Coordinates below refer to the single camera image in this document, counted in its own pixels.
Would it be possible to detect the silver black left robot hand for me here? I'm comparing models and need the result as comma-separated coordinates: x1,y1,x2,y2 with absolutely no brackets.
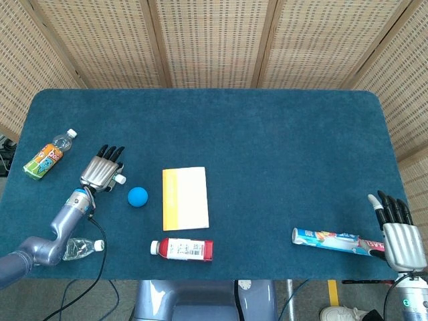
79,144,127,194

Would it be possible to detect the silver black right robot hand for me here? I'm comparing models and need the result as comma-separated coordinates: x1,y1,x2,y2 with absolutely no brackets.
367,190,428,272

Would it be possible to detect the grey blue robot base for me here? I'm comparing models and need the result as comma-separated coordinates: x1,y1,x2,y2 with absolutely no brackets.
133,279,278,321

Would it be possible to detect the blue foam ball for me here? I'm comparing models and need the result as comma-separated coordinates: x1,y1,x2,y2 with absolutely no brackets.
127,187,149,209

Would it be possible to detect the orange and cream notepad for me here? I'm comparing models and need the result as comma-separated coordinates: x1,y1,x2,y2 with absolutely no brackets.
162,166,210,232

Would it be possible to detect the orange label drink bottle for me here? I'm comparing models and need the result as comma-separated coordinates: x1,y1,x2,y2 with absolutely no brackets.
23,128,78,181

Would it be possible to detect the blue white plastic wrap box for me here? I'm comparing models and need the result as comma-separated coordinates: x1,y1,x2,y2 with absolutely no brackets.
292,227,387,258

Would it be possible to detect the clear empty plastic bottle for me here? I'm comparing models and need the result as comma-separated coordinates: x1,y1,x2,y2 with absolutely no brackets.
62,237,105,261

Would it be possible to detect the yellow floor tape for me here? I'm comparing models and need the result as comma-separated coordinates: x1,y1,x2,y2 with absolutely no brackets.
327,280,340,307

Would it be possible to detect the white shoe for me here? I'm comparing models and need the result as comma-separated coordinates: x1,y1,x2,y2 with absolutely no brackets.
319,306,368,321

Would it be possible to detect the red juice bottle white cap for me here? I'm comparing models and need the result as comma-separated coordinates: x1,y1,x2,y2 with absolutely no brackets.
150,237,214,262

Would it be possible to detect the metal table leg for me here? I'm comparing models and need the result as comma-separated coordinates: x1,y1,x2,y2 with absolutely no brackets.
286,280,297,321

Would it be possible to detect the teal table cloth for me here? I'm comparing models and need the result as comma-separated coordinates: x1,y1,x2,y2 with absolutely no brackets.
0,88,411,281

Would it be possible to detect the woven bamboo folding screen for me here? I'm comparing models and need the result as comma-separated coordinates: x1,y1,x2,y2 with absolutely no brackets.
0,0,428,235

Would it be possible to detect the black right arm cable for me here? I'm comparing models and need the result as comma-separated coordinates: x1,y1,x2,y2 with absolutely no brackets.
383,273,412,321

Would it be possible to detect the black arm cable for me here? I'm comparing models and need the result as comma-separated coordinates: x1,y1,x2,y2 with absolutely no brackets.
383,273,412,321
41,216,120,321

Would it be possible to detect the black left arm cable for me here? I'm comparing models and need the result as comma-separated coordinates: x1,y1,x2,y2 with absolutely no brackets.
41,216,120,321

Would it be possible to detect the black equipment with cables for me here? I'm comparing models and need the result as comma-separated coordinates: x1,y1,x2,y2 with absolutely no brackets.
0,133,17,178

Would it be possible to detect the blue floor cable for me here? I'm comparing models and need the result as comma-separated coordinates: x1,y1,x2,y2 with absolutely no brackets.
279,280,310,321

